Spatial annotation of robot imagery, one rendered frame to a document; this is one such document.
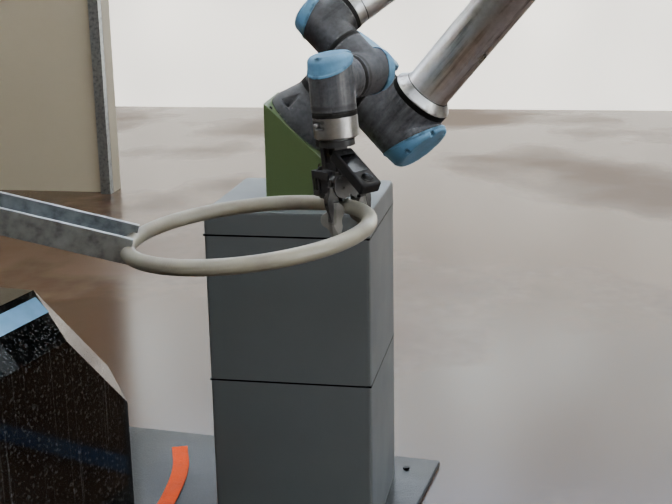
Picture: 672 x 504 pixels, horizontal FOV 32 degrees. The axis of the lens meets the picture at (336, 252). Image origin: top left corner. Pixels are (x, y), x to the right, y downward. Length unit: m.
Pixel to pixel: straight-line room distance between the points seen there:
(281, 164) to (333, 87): 0.58
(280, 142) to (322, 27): 0.47
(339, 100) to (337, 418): 0.91
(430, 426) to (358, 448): 0.82
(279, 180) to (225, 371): 0.49
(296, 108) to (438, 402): 1.39
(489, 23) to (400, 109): 0.28
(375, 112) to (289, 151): 0.23
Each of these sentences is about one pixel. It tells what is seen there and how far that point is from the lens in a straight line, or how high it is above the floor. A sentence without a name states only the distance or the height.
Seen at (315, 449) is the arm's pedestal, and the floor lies 0.25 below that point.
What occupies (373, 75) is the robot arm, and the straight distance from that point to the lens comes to 2.39.
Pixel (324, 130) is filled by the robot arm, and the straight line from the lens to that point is 2.32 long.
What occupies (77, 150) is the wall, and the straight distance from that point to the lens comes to 7.32.
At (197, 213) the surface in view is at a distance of 2.45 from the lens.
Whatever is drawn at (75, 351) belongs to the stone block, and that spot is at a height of 0.72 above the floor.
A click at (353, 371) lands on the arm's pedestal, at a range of 2.86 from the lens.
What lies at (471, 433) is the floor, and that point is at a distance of 3.68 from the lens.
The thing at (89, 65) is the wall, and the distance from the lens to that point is 7.20.
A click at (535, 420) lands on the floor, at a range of 3.79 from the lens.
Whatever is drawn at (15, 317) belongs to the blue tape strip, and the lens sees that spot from 2.24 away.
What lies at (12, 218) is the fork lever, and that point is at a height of 0.99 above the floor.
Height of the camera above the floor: 1.47
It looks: 15 degrees down
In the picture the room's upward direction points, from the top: 1 degrees counter-clockwise
